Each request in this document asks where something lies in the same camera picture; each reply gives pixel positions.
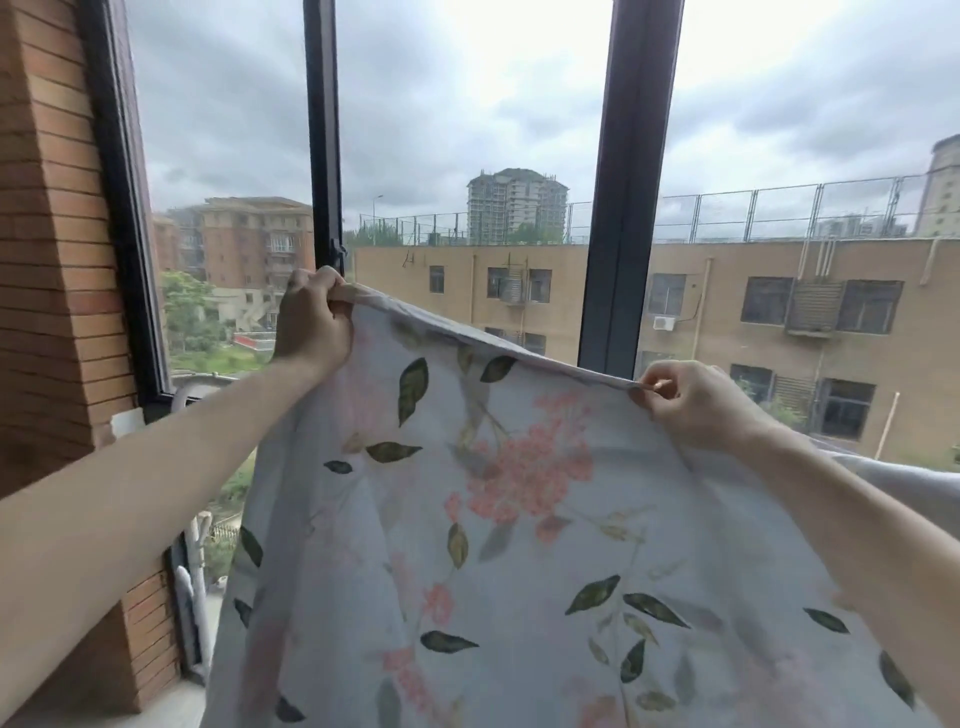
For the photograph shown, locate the plain grey white cloth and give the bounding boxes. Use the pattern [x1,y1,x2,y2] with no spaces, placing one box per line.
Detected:
[813,438,960,543]

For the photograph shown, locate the person's left forearm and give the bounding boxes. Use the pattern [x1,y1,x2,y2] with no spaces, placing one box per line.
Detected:
[0,355,333,680]

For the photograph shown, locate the beige high-rise building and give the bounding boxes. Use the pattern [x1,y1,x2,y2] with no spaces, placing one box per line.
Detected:
[913,135,960,238]

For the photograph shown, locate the rooftop wire fence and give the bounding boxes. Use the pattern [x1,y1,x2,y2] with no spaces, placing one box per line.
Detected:
[358,172,939,247]

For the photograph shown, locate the green trees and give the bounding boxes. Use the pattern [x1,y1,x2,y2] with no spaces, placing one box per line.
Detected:
[160,270,271,376]

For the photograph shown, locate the person's right hand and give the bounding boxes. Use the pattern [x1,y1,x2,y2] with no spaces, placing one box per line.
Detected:
[628,358,783,456]

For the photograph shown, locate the wide black window post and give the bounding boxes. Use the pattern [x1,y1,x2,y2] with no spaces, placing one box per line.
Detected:
[577,0,687,376]

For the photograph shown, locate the floral leaf print cloth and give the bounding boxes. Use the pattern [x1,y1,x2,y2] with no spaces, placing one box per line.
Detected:
[201,281,948,728]

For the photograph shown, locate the black window frame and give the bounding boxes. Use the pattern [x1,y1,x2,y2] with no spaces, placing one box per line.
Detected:
[78,0,181,423]

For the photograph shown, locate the white pipes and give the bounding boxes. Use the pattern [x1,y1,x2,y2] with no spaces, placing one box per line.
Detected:
[169,510,217,685]

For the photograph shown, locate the red brown apartment building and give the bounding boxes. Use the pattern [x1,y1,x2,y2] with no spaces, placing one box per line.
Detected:
[152,196,316,333]

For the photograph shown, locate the person's right forearm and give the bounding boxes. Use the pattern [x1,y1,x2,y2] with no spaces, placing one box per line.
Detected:
[731,423,960,728]

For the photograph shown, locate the thin black window mullion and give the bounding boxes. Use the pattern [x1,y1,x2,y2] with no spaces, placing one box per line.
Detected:
[303,0,348,276]

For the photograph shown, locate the person's left hand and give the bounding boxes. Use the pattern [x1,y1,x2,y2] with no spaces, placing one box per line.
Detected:
[271,265,360,376]

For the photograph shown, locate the tall grey tower building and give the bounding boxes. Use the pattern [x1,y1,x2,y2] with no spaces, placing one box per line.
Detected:
[466,168,570,246]

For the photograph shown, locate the long tan building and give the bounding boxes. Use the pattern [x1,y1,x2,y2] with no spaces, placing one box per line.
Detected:
[352,237,960,472]

